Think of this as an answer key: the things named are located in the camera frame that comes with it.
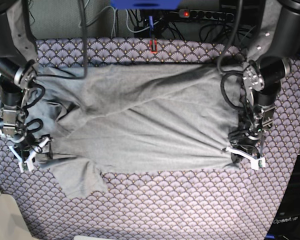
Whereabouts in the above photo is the white foam board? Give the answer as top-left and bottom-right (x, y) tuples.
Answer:
(0, 191), (33, 240)

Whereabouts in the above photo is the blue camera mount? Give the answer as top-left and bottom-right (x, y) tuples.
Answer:
(110, 0), (181, 10)

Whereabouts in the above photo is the patterned purple tablecloth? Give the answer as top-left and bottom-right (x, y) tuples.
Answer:
(0, 36), (300, 240)

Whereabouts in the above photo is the black OpenArm box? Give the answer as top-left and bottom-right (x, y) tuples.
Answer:
(265, 155), (300, 240)

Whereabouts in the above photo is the red table clamp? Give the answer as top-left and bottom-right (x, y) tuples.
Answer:
(149, 39), (158, 54)

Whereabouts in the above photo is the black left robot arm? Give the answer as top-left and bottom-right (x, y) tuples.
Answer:
(217, 0), (300, 170)

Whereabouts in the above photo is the blue clamp handle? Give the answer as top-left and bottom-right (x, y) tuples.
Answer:
(148, 15), (154, 33)

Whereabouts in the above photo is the white cable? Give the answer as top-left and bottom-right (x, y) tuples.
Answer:
(78, 0), (117, 37)

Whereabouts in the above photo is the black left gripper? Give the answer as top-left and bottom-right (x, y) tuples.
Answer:
(228, 129), (263, 158)

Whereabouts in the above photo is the light grey T-shirt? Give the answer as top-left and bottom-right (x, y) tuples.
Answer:
(28, 64), (238, 199)

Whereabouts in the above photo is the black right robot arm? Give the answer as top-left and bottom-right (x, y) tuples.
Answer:
(0, 0), (52, 172)

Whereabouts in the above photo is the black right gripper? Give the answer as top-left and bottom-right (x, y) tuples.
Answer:
(12, 133), (53, 165)

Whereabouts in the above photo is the white camera bracket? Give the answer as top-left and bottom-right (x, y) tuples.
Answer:
(8, 135), (54, 173)
(222, 146), (266, 171)

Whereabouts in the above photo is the black power strip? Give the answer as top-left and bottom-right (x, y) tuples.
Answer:
(178, 9), (235, 22)

